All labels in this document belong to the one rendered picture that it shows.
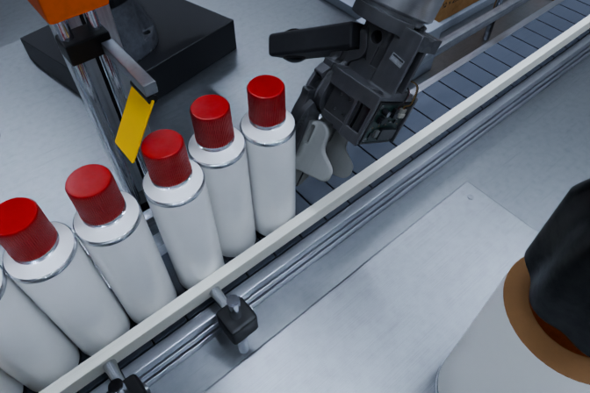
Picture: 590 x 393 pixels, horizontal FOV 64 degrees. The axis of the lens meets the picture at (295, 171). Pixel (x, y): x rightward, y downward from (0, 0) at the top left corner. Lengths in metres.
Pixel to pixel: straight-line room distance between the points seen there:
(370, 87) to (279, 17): 0.56
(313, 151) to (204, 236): 0.14
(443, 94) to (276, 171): 0.37
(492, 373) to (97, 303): 0.31
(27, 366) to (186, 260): 0.15
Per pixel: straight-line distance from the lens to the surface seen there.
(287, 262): 0.54
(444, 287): 0.55
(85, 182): 0.37
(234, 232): 0.50
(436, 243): 0.57
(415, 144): 0.62
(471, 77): 0.80
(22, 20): 1.11
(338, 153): 0.52
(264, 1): 1.04
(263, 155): 0.44
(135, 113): 0.38
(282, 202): 0.50
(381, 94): 0.45
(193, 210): 0.41
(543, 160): 0.78
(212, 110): 0.39
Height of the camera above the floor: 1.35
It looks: 50 degrees down
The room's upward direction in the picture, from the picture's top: straight up
